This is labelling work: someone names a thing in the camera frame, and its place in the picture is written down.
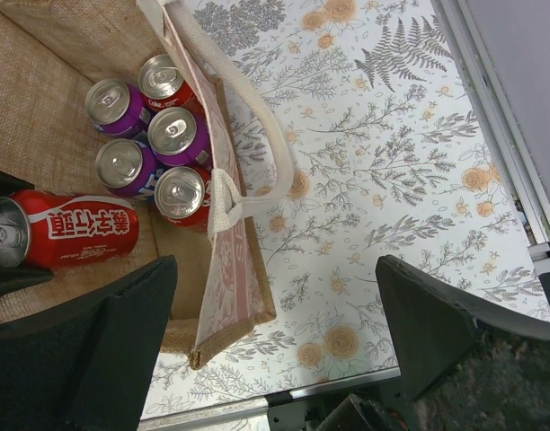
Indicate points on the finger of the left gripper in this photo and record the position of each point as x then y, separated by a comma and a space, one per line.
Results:
10, 184
14, 279

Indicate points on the red coke can front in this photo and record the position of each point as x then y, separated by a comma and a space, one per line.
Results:
46, 230

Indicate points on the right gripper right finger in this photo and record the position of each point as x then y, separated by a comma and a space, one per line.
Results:
466, 363

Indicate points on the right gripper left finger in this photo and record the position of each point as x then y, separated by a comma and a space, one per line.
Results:
87, 364

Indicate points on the floral patterned tablecloth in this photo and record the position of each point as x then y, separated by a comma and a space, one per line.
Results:
390, 159

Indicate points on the red coke can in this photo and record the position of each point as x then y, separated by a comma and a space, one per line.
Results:
182, 197
162, 86
46, 230

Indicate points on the purple fanta can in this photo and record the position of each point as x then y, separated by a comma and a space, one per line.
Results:
129, 169
117, 109
180, 138

